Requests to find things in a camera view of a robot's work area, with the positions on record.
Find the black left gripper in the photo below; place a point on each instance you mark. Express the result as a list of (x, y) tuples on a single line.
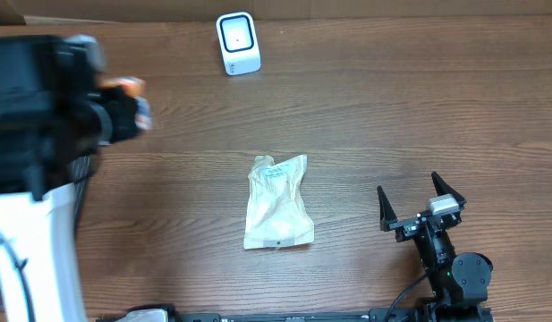
[(125, 105)]

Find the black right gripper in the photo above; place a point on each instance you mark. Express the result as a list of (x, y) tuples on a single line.
[(406, 227)]

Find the orange tissue pack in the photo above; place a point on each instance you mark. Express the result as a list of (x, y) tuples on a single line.
[(134, 87)]

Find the beige plastic pouch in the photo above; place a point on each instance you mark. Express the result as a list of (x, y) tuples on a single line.
[(276, 215)]

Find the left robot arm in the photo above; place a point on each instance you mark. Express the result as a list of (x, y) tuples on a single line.
[(54, 110)]

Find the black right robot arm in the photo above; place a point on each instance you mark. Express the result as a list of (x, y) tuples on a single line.
[(459, 282)]

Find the white barcode scanner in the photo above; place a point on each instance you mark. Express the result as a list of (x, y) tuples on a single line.
[(238, 43)]

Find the grey plastic mesh basket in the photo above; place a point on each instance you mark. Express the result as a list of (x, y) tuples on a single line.
[(81, 170)]

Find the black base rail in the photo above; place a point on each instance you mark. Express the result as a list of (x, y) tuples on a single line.
[(168, 313)]

